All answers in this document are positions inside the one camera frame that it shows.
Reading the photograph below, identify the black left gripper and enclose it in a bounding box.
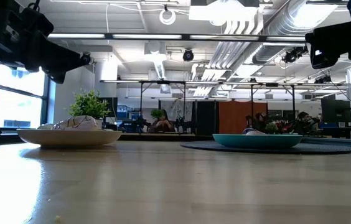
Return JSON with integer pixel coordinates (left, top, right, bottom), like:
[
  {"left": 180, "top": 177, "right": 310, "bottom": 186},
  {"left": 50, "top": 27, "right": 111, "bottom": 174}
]
[{"left": 13, "top": 6, "right": 91, "bottom": 85}]

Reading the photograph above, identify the black ceiling mounted device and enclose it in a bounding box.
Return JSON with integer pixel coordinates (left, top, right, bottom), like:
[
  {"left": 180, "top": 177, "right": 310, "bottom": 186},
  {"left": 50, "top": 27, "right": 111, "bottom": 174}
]
[{"left": 281, "top": 45, "right": 309, "bottom": 64}]

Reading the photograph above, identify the green potted plant white pot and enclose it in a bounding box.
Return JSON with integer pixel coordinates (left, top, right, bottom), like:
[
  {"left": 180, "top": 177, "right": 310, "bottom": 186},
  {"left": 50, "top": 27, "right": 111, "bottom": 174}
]
[{"left": 67, "top": 89, "right": 111, "bottom": 130}]

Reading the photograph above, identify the black computer monitor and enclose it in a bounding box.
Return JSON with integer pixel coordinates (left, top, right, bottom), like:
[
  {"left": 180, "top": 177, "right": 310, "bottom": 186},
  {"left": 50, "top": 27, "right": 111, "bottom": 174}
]
[
  {"left": 321, "top": 99, "right": 351, "bottom": 124},
  {"left": 99, "top": 96, "right": 119, "bottom": 119}
]

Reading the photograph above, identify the cream round plate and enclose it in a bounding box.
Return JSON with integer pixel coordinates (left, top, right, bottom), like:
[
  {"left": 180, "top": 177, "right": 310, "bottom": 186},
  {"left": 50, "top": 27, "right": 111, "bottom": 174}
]
[{"left": 16, "top": 128, "right": 123, "bottom": 149}]

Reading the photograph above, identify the person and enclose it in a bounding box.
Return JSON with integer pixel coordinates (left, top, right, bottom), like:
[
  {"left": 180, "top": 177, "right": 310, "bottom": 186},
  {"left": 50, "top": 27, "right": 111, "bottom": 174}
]
[
  {"left": 149, "top": 109, "right": 176, "bottom": 134},
  {"left": 246, "top": 111, "right": 269, "bottom": 133},
  {"left": 293, "top": 111, "right": 321, "bottom": 135}
]

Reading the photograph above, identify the dark grey round placemat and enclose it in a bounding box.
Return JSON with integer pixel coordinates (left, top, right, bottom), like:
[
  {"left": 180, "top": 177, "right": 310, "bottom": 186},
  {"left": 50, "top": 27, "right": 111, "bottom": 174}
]
[{"left": 179, "top": 140, "right": 351, "bottom": 156}]

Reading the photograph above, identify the small green plant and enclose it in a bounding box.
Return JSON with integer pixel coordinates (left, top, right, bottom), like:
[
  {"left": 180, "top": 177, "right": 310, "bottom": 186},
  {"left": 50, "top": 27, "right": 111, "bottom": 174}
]
[{"left": 150, "top": 108, "right": 165, "bottom": 120}]

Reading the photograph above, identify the orange curtain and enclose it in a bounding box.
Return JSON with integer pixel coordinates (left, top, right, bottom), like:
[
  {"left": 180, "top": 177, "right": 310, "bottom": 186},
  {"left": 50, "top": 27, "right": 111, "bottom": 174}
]
[{"left": 218, "top": 100, "right": 268, "bottom": 135}]

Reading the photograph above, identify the teal round plate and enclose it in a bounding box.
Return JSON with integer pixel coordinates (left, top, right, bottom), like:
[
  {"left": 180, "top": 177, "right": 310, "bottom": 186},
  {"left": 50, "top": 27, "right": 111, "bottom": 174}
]
[{"left": 212, "top": 133, "right": 304, "bottom": 149}]

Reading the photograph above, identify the long ceiling light strip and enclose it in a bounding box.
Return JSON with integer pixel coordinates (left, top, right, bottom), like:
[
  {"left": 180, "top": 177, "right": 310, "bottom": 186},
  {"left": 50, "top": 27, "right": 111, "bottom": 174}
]
[{"left": 47, "top": 32, "right": 307, "bottom": 42}]

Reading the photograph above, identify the black curtain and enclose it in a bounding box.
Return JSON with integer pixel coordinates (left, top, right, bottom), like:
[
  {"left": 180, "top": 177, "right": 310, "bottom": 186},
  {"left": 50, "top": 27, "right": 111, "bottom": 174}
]
[{"left": 195, "top": 100, "right": 218, "bottom": 136}]

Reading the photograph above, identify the window frame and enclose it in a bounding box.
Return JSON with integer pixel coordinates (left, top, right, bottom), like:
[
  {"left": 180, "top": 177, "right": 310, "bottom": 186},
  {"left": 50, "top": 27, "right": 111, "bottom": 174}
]
[{"left": 0, "top": 62, "right": 57, "bottom": 130}]

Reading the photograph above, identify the silver ceiling air duct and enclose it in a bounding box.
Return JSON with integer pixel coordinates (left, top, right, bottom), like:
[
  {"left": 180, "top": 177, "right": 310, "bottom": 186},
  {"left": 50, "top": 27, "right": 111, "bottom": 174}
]
[{"left": 251, "top": 0, "right": 340, "bottom": 65}]

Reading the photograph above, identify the black metal frame rig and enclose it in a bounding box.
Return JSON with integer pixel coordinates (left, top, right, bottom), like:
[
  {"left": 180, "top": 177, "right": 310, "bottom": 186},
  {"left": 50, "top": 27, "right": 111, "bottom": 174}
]
[
  {"left": 138, "top": 80, "right": 188, "bottom": 135},
  {"left": 249, "top": 82, "right": 297, "bottom": 128}
]

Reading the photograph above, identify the white coiled cable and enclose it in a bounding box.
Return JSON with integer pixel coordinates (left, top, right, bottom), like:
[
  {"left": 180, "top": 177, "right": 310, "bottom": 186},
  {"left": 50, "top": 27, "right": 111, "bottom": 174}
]
[{"left": 159, "top": 8, "right": 177, "bottom": 26}]

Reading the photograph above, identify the black ceiling camera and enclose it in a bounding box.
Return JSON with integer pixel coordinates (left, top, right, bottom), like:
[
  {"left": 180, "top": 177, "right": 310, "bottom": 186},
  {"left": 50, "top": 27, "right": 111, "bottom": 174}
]
[{"left": 182, "top": 48, "right": 195, "bottom": 63}]

